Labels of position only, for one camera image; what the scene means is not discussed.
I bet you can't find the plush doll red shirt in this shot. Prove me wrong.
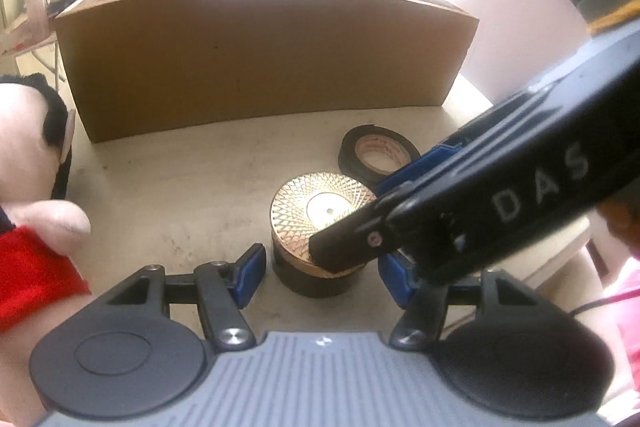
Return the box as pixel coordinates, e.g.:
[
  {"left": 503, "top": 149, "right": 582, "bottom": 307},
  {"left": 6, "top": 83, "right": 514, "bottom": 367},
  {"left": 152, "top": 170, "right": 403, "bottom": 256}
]
[{"left": 1, "top": 74, "right": 91, "bottom": 333}]

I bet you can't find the black tape roll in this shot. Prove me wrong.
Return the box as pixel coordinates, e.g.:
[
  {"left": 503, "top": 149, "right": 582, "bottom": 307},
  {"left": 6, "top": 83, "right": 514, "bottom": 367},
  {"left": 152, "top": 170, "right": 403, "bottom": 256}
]
[{"left": 337, "top": 124, "right": 421, "bottom": 190}]

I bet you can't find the person right hand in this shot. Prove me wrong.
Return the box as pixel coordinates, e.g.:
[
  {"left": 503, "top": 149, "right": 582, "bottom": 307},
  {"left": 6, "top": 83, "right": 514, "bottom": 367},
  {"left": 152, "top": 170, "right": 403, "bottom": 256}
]
[{"left": 589, "top": 198, "right": 639, "bottom": 285}]

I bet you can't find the brown cardboard box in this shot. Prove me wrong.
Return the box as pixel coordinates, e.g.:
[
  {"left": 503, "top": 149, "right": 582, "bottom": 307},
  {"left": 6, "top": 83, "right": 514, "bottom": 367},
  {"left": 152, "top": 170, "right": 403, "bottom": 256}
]
[{"left": 54, "top": 0, "right": 478, "bottom": 142}]

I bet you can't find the folding table with clutter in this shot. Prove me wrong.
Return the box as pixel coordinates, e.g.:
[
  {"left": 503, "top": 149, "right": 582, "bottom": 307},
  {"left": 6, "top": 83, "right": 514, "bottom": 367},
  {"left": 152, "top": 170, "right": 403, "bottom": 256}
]
[{"left": 1, "top": 0, "right": 77, "bottom": 58}]

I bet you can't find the black jar gold lid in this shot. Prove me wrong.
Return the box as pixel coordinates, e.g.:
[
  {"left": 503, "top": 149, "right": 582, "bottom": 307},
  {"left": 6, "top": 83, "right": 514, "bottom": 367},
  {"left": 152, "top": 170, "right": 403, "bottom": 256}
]
[{"left": 269, "top": 171, "right": 379, "bottom": 299}]

